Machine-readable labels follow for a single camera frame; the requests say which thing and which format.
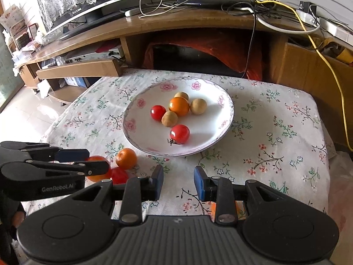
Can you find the smooth orange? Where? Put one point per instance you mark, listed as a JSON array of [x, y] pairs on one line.
[[179, 106]]

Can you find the red cherry tomato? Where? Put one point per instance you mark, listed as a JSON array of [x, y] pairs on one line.
[[158, 112], [179, 134], [120, 176]]

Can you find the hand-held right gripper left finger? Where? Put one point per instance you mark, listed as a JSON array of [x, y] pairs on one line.
[[157, 183]]

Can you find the small mandarin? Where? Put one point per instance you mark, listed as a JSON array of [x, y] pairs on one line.
[[213, 208], [126, 158]]

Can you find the tan longan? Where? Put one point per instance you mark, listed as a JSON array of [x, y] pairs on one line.
[[182, 95], [198, 106], [169, 118]]

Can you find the yellow tape roll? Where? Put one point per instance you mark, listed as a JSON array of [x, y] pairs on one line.
[[342, 52]]

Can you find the floral tablecloth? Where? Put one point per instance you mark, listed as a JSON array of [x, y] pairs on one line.
[[275, 143]]

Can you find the wooden television stand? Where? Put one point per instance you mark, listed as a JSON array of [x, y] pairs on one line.
[[193, 19]]

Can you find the black flat device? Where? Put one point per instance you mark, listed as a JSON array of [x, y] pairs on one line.
[[217, 1]]

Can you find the printed paper cards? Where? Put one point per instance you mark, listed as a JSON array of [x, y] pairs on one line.
[[15, 19]]

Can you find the white plastic bag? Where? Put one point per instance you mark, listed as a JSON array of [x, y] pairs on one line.
[[44, 88]]

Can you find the white power strip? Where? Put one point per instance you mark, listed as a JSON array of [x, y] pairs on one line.
[[339, 30]]

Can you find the red cloth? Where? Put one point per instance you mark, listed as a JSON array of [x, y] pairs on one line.
[[220, 52]]

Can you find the blue and white box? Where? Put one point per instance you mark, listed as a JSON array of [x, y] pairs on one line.
[[75, 81]]

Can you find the white charger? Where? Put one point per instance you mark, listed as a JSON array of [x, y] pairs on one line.
[[131, 11]]

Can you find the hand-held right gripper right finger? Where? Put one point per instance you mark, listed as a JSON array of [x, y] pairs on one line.
[[200, 184]]

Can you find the white floral bowl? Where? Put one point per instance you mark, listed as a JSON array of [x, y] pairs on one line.
[[209, 121]]

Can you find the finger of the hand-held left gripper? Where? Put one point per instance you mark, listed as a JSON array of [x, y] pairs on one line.
[[93, 167], [73, 155]]

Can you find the white power adapter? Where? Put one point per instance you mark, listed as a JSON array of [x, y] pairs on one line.
[[306, 15]]

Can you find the silver media player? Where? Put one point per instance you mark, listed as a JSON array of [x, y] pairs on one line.
[[91, 56]]

